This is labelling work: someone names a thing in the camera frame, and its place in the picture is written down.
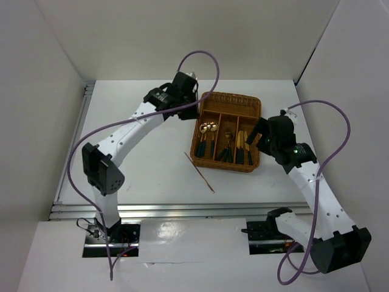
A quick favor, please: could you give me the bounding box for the gold knife green handle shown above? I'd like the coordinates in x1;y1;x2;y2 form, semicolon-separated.
244;131;253;165
239;130;244;165
236;131;241;164

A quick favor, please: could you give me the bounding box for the gold fork green handle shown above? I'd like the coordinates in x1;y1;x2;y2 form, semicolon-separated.
220;131;233;162
216;130;235;162
225;131;234;163

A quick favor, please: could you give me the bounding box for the brown wicker cutlery tray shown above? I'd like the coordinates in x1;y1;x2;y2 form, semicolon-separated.
190;92;262;173

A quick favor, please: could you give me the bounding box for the gold spoon green handle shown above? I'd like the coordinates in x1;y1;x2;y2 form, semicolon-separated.
202;121;213;158
210;122;218;158
196;123;208;158

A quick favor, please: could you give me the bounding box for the copper chopstick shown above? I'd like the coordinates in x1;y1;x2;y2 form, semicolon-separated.
184;152;215;193

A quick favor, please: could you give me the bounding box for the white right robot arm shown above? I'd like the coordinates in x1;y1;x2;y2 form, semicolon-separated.
247;115;371;274

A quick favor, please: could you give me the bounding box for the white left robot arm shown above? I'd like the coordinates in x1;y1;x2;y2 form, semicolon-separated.
81;72;199;243

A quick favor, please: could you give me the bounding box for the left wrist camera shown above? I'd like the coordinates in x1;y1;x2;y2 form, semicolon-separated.
187;72;198;80

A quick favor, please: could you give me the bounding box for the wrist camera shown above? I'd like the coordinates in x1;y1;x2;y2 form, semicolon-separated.
187;72;198;80
280;108;298;126

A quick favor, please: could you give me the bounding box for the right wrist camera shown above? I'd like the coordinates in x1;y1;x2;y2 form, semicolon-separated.
280;108;298;126

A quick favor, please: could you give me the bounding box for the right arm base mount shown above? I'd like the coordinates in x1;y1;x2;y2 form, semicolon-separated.
241;207;294;255

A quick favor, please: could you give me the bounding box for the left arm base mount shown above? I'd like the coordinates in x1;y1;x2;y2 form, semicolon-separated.
76;218;140;258

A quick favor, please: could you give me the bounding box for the aluminium table frame rail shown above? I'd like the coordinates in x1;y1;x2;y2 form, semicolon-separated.
49;80;311;221

